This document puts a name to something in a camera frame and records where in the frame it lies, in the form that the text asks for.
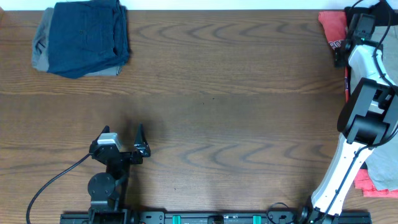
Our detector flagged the folded navy blue shorts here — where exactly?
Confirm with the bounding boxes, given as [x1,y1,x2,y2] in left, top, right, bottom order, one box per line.
[47,0,129,79]

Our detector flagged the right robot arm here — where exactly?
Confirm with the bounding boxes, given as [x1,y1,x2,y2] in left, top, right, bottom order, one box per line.
[297,30,397,223]

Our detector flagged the red printed t-shirt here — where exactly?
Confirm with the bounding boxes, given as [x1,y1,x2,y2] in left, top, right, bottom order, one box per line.
[318,11,397,198]

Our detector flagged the black t-shirt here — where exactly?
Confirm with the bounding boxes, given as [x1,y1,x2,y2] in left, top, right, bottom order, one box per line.
[344,1,397,26]

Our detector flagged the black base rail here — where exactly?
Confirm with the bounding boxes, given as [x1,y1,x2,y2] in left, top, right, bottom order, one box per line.
[60,210,373,224]

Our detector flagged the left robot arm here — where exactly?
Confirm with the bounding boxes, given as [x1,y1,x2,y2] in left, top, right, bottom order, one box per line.
[88,124,151,223]

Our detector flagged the folded grey garment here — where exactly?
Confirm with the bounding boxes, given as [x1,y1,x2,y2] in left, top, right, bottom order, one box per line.
[31,7,122,77]

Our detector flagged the khaki green shorts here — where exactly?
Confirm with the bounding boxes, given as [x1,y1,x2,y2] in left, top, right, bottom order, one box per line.
[366,26,397,191]

